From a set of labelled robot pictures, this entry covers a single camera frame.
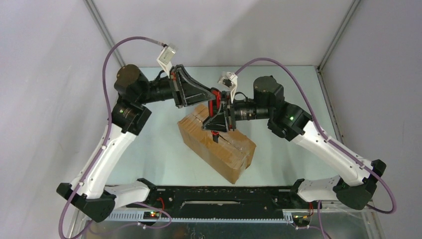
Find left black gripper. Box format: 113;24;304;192
136;65;215;109

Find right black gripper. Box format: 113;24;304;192
202;91;272;133

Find red black utility knife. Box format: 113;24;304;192
208;88;221;143

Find brown cardboard express box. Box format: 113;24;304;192
178;104;256;184

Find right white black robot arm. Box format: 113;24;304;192
202;76;386;210

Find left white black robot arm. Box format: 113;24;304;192
57;64;216;223

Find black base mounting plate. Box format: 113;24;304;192
144;186;317;219

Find left small circuit board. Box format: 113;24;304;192
142;211;161;220

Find small circuit board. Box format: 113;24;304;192
293;215;312;223
142;211;161;220

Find right small circuit board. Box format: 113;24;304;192
293;215;312;223

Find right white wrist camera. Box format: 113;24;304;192
218;72;238;103

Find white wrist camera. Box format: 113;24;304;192
156;44;178;76
218;72;238;103

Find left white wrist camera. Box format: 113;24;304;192
156;44;178;76

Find aluminium frame rail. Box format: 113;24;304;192
83;0;126;67

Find grey slotted cable duct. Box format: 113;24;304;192
105;211;293;224

